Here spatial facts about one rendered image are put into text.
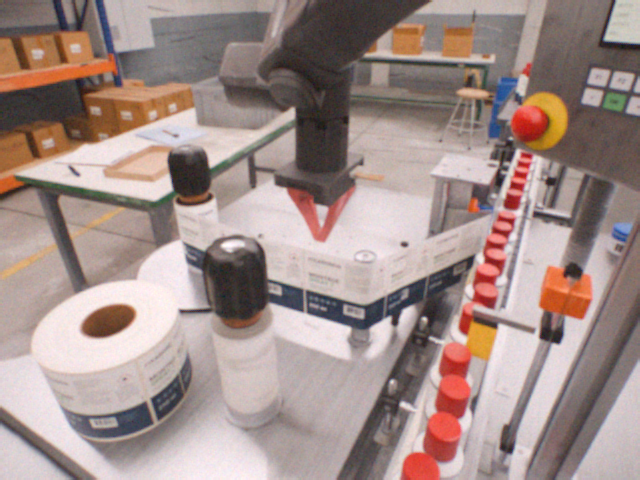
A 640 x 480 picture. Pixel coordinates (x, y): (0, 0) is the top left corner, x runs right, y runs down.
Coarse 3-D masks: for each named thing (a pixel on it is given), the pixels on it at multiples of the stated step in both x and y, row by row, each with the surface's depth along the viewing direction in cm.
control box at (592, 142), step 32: (576, 0) 38; (608, 0) 35; (544, 32) 41; (576, 32) 38; (544, 64) 42; (576, 64) 39; (608, 64) 36; (544, 96) 42; (576, 96) 40; (576, 128) 40; (608, 128) 38; (576, 160) 41; (608, 160) 38
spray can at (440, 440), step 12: (432, 420) 40; (444, 420) 40; (456, 420) 40; (432, 432) 39; (444, 432) 39; (456, 432) 39; (420, 444) 42; (432, 444) 39; (444, 444) 38; (456, 444) 39; (432, 456) 40; (444, 456) 39; (456, 456) 41; (444, 468) 40; (456, 468) 40
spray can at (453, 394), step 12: (444, 384) 44; (456, 384) 44; (468, 384) 44; (444, 396) 43; (456, 396) 42; (468, 396) 42; (432, 408) 45; (444, 408) 43; (456, 408) 43; (468, 408) 46; (468, 420) 44; (420, 432) 48; (468, 432) 45
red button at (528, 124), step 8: (520, 112) 42; (528, 112) 42; (536, 112) 41; (512, 120) 43; (520, 120) 42; (528, 120) 42; (536, 120) 41; (544, 120) 41; (512, 128) 44; (520, 128) 43; (528, 128) 42; (536, 128) 41; (544, 128) 41; (520, 136) 43; (528, 136) 42; (536, 136) 42
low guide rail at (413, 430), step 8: (456, 320) 77; (448, 336) 74; (440, 352) 70; (424, 392) 63; (416, 416) 59; (416, 424) 58; (408, 432) 57; (416, 432) 57; (408, 440) 56; (408, 448) 55; (400, 456) 54; (400, 464) 53; (392, 472) 52
